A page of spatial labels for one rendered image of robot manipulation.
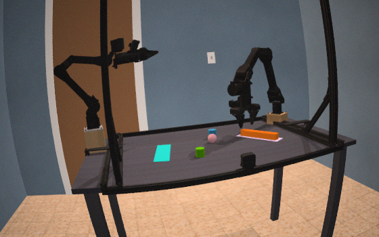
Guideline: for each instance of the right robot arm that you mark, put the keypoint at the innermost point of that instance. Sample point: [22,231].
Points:
[244,73]

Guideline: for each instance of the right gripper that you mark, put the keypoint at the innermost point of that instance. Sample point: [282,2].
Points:
[245,102]

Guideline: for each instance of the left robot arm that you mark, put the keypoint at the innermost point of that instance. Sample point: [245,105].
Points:
[91,102]

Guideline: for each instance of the teal cylinder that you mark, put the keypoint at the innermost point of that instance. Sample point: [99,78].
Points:
[212,131]

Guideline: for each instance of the orange rectangular bar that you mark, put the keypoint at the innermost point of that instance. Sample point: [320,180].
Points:
[259,134]

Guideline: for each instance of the teal flat rectangle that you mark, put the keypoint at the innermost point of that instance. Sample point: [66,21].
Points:
[162,153]

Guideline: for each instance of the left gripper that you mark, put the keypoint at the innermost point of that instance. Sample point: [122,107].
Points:
[142,54]

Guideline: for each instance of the pink ball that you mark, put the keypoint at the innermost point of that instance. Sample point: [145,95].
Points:
[212,138]

